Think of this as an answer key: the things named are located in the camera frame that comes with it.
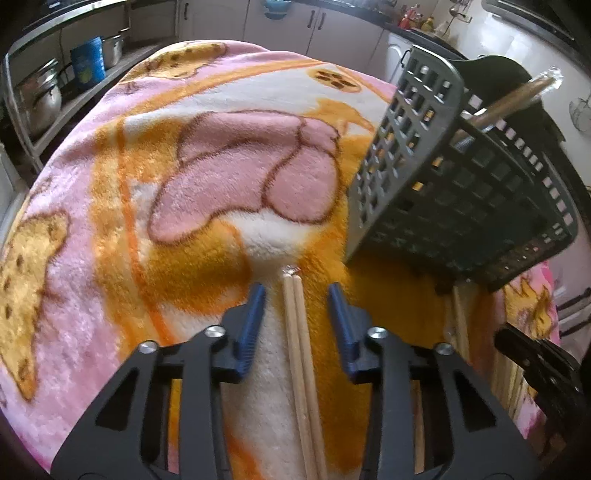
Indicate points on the blue plastic container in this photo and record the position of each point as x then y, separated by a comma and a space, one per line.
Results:
87, 62

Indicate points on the yellow bottle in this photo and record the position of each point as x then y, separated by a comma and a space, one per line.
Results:
429, 24

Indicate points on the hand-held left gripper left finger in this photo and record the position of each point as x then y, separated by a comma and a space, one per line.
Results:
251, 323

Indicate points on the black kitchen countertop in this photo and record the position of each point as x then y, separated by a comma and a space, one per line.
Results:
429, 39

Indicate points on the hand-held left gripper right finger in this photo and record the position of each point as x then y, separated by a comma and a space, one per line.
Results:
344, 332

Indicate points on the white kitchen cabinets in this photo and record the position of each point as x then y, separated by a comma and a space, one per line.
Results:
323, 27

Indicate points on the metal shelf rack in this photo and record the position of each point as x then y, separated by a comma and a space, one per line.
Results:
87, 101

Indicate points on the steel range hood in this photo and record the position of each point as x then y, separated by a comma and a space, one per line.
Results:
526, 18

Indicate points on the grey plastic utensil basket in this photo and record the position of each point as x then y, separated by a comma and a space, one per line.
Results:
415, 184

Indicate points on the blue hanging holder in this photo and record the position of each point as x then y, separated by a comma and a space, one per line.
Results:
275, 9

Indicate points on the wooden chopsticks pair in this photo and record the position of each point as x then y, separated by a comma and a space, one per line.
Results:
459, 323
300, 369
508, 99
510, 387

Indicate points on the large steel pot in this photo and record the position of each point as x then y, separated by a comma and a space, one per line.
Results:
41, 99

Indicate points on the small steel pot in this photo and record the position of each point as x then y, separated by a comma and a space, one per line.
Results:
112, 50

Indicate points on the red bottle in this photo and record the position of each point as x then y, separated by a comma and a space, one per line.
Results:
407, 18

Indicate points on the pink printed blanket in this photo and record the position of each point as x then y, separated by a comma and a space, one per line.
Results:
207, 152

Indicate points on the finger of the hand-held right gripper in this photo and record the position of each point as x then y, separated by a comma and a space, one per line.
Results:
535, 355

